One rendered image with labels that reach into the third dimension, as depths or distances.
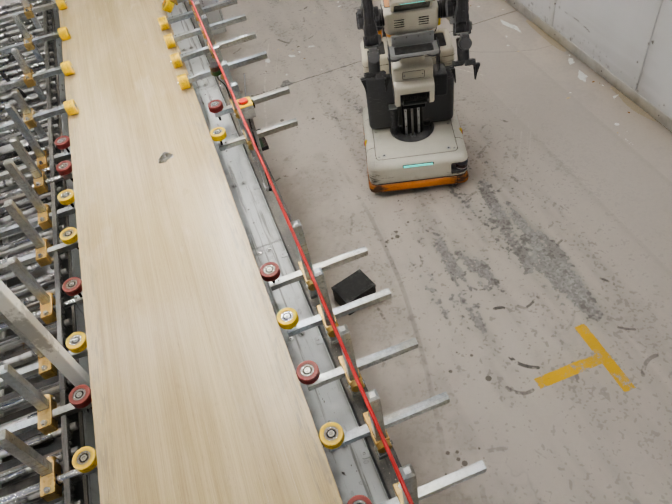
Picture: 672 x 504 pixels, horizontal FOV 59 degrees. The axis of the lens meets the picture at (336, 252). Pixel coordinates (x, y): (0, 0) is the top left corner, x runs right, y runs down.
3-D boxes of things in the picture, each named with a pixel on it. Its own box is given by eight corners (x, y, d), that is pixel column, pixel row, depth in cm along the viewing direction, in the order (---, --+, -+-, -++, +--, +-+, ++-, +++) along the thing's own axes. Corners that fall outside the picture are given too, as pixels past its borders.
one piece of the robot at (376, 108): (368, 122, 409) (355, 7, 346) (447, 112, 405) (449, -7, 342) (372, 153, 388) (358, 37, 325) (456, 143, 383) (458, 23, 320)
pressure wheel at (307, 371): (310, 399, 211) (305, 384, 202) (297, 384, 215) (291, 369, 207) (327, 384, 214) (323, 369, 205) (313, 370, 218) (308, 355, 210)
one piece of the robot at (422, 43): (387, 66, 324) (384, 30, 307) (437, 59, 322) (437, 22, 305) (389, 83, 313) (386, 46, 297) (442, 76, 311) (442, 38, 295)
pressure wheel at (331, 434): (337, 463, 195) (332, 449, 186) (319, 449, 199) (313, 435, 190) (352, 443, 198) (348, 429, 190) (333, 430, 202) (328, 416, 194)
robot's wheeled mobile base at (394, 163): (363, 131, 425) (360, 102, 406) (452, 120, 420) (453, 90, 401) (370, 197, 381) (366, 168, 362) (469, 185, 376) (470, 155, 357)
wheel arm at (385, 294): (388, 293, 238) (388, 286, 235) (392, 299, 236) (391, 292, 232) (287, 331, 232) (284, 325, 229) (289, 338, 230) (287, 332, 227)
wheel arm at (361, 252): (365, 251, 254) (364, 244, 251) (368, 256, 252) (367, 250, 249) (270, 286, 249) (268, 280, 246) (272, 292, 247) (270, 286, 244)
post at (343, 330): (360, 391, 226) (345, 322, 190) (364, 399, 224) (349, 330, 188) (352, 394, 226) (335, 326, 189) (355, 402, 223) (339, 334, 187)
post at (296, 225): (318, 293, 257) (298, 217, 221) (321, 299, 255) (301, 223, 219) (311, 296, 257) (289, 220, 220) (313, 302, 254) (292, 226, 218)
